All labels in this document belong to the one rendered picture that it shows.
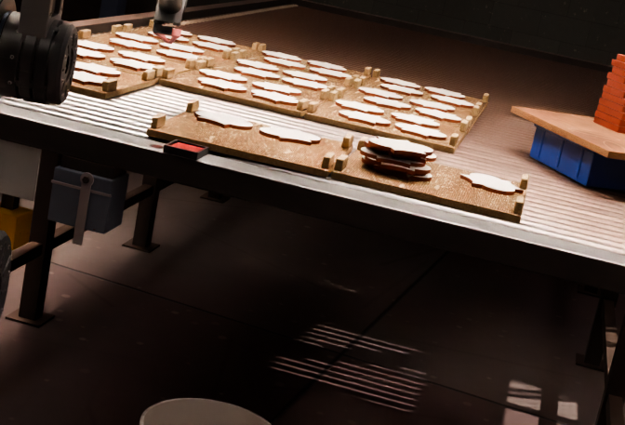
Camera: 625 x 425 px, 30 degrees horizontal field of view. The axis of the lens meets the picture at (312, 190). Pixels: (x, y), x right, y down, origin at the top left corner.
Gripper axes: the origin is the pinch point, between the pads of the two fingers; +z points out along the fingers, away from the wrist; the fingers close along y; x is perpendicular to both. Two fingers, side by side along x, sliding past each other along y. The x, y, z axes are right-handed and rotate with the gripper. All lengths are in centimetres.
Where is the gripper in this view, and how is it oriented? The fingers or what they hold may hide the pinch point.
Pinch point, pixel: (172, 25)
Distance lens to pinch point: 296.7
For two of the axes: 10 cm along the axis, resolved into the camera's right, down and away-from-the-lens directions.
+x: -9.9, -1.4, -0.1
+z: -0.7, 4.4, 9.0
